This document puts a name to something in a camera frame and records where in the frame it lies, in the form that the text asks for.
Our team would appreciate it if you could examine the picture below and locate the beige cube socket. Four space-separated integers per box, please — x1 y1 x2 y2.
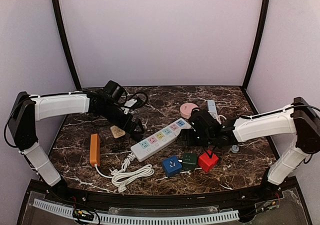
110 125 126 139

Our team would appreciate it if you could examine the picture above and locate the red cube socket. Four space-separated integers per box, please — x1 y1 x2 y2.
197 150 219 173

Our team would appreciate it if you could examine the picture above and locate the dark green cube socket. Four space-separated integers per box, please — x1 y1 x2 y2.
182 152 198 171

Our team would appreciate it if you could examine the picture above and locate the white braided cable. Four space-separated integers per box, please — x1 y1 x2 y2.
119 152 137 172

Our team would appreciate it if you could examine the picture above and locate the white power strip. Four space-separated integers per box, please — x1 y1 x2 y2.
130 118 192 162

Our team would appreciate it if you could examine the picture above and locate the blue cube socket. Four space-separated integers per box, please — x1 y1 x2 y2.
162 155 182 178

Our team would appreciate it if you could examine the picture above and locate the orange power strip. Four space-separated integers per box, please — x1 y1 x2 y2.
89 133 101 167

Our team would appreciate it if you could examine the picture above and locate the white power cable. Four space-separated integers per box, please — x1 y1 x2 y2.
94 164 155 194

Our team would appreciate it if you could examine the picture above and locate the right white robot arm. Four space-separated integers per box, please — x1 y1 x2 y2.
178 97 320 186

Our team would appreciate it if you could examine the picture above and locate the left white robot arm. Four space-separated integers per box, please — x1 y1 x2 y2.
3 81 149 188

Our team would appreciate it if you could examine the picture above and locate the pink plug adapter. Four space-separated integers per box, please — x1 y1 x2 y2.
179 102 199 119

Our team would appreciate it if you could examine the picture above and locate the grey blue power strip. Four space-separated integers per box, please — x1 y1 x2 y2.
207 99 218 117

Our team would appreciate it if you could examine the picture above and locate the small circuit board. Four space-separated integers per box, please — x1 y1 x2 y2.
72 209 94 222

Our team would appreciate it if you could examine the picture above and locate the white slotted cable duct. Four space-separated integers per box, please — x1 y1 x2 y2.
32 198 239 225

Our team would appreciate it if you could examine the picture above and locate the left black frame post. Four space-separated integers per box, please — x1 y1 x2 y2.
51 0 82 90

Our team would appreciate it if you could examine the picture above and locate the black frame post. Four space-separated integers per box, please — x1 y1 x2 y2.
241 0 270 91
51 0 82 90

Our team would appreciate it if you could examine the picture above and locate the right black frame post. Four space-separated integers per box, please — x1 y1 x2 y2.
241 0 270 91

